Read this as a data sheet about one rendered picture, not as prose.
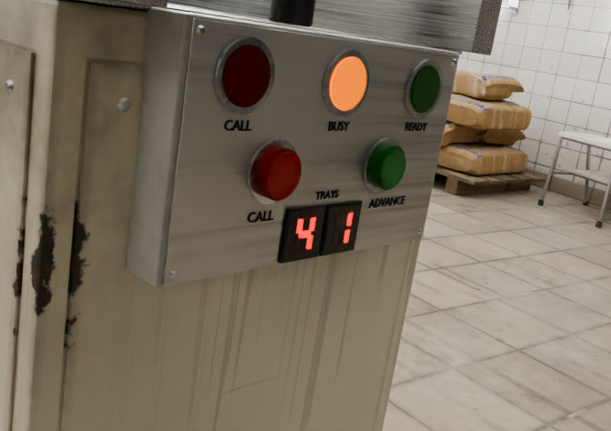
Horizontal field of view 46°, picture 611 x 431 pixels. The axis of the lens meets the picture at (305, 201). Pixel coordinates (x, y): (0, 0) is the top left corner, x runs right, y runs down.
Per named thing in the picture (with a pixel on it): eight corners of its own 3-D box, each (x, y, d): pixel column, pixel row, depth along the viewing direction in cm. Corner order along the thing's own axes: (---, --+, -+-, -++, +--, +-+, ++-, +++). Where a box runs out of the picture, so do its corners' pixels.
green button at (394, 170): (356, 185, 47) (364, 141, 47) (384, 183, 50) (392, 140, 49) (375, 192, 46) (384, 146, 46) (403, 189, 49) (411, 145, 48)
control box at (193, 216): (120, 267, 39) (146, 5, 36) (389, 225, 56) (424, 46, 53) (159, 292, 37) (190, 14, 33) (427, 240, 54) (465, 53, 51)
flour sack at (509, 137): (402, 126, 501) (406, 102, 497) (441, 128, 528) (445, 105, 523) (485, 151, 448) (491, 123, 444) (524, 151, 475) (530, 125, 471)
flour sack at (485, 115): (474, 131, 411) (480, 102, 407) (415, 116, 439) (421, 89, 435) (535, 132, 461) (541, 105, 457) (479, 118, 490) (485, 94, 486)
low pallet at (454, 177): (328, 151, 497) (331, 135, 494) (405, 151, 550) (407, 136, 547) (469, 200, 412) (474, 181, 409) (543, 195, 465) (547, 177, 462)
